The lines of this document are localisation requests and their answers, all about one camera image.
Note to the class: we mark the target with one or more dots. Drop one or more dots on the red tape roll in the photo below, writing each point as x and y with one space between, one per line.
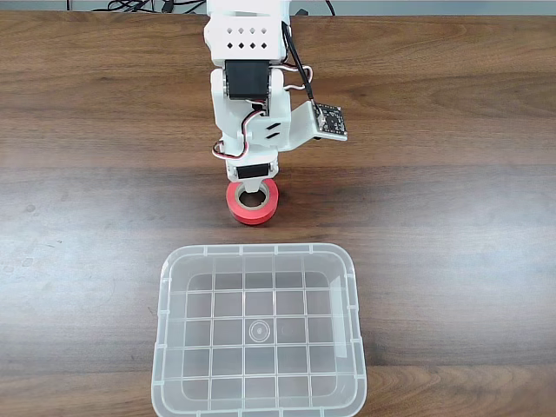
252 217

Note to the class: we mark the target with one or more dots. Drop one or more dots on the clear plastic storage box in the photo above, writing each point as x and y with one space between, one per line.
195 304

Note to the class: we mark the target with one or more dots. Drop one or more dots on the camera module on white bracket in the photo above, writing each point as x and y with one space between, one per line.
332 121

